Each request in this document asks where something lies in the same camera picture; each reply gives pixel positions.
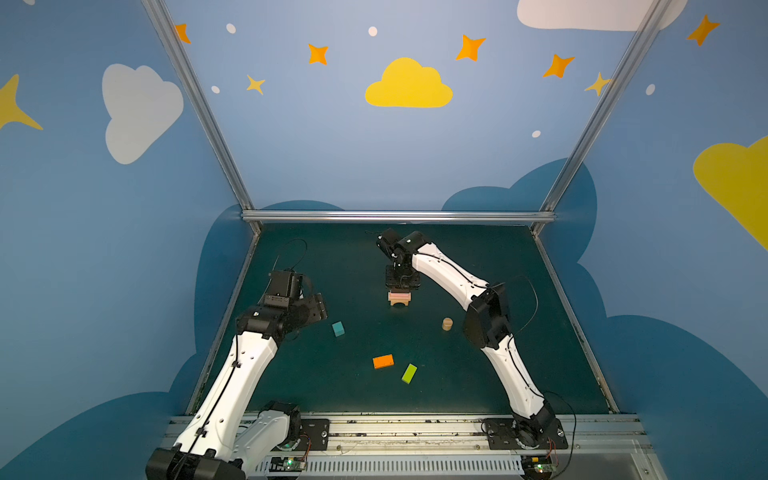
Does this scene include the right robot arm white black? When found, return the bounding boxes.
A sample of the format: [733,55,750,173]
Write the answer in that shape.
[377,229,568,449]

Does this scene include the floor rail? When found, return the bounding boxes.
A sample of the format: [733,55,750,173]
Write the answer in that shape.
[533,234,620,414]
[185,233,260,414]

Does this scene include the orange wood block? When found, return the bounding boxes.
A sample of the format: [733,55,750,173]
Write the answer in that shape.
[372,354,395,370]

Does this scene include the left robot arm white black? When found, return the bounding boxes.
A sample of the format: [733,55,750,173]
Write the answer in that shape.
[145,268,327,479]

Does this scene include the lime green wood block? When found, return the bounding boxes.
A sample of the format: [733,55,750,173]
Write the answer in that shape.
[401,364,418,384]

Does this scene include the teal wood block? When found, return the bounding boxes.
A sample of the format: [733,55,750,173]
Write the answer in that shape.
[332,322,345,337]

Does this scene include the right corner aluminium post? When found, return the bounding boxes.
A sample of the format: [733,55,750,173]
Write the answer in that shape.
[531,0,672,238]

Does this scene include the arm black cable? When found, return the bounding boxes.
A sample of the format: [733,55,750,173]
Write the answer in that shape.
[173,238,308,457]
[413,251,578,475]

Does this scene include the left corner aluminium post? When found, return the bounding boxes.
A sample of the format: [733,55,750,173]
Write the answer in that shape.
[141,0,262,236]

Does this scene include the corner aluminium post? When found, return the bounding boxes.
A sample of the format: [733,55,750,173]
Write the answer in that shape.
[531,0,672,238]
[141,0,262,236]

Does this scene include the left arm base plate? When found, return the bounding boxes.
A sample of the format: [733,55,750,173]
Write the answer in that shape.
[278,418,330,452]

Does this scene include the right green circuit board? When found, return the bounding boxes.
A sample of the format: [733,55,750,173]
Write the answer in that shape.
[520,456,557,480]

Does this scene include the right side floor rail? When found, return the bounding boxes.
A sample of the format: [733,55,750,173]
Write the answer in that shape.
[533,234,620,414]

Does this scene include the green circuit board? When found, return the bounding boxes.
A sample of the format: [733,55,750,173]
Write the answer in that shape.
[268,457,307,475]
[520,456,557,480]

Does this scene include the left green circuit board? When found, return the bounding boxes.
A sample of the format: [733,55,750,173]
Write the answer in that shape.
[268,457,307,475]

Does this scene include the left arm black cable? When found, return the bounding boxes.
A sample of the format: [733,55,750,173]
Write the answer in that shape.
[173,238,308,457]

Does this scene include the back horizontal aluminium rail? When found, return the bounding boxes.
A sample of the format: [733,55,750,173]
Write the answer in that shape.
[241,210,555,224]

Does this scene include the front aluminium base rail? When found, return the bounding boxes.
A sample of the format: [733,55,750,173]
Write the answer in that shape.
[167,412,667,480]

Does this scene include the left side floor rail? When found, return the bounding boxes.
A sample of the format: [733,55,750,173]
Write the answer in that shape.
[185,233,260,414]

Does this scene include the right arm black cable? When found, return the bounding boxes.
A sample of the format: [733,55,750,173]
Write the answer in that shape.
[413,251,578,475]

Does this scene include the pink wood block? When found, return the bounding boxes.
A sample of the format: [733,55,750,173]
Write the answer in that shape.
[388,291,412,301]

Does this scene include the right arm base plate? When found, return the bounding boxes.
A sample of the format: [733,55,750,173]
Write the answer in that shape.
[481,418,569,450]

